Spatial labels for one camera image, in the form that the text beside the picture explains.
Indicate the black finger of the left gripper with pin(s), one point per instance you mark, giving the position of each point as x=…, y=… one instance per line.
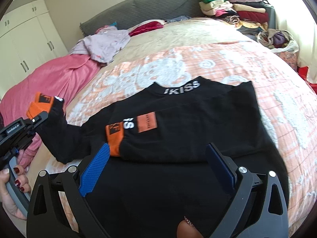
x=39, y=119

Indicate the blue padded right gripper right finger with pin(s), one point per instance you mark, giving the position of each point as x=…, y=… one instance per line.
x=257, y=206

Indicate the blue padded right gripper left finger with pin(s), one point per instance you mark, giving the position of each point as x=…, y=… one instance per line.
x=46, y=216

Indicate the black IKISS sweatshirt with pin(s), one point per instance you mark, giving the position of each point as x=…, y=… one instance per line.
x=157, y=174

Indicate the white bag of clothes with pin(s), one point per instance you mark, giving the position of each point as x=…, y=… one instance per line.
x=278, y=41

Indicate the pile of folded clothes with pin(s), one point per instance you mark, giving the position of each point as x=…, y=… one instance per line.
x=250, y=17

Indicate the right hand thumb tip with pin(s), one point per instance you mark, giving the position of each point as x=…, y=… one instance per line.
x=186, y=229

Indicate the pink duvet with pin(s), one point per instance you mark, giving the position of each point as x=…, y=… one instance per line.
x=63, y=77

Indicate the white wardrobe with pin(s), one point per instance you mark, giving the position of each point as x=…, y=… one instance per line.
x=29, y=38

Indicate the lilac crumpled garment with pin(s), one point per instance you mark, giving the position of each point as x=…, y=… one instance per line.
x=104, y=45

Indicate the peach white fleece blanket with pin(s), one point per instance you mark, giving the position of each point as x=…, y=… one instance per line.
x=287, y=104

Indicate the dark red folded garment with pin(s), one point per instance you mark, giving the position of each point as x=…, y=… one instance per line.
x=146, y=27

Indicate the floral fabric box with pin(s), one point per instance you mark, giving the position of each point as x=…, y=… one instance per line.
x=290, y=58

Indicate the grey padded headboard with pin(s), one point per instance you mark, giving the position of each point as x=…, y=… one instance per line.
x=132, y=12

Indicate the white curtain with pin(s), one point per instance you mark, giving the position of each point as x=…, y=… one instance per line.
x=295, y=17

